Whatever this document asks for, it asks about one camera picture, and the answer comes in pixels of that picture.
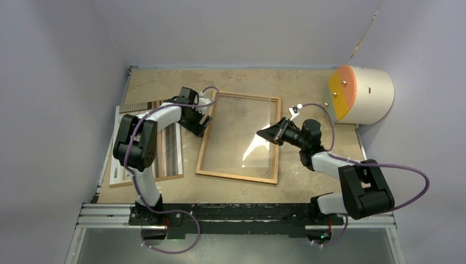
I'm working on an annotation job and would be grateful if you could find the cream cylinder with coloured lid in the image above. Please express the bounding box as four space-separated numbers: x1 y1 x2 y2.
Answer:
323 65 395 125

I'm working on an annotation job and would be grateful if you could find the clear acrylic sheet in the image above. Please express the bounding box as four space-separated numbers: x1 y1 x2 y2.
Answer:
201 93 281 180

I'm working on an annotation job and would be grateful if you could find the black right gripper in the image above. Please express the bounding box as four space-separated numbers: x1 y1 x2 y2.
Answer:
256 117 307 150

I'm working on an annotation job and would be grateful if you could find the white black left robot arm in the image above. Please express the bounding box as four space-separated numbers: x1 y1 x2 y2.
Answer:
113 87 219 225

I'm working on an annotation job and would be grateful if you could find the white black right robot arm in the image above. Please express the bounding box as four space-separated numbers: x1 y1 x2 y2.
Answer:
256 118 395 224

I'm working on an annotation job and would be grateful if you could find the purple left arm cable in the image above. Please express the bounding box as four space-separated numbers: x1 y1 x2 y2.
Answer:
123 86 220 255

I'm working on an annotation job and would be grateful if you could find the aluminium rail frame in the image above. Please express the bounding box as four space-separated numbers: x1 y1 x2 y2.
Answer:
65 203 405 263

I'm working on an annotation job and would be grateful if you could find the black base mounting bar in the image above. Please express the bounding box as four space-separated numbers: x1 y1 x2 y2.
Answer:
129 203 344 239

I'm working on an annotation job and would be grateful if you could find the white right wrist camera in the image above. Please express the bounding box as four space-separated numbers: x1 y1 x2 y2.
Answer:
289 104 303 120

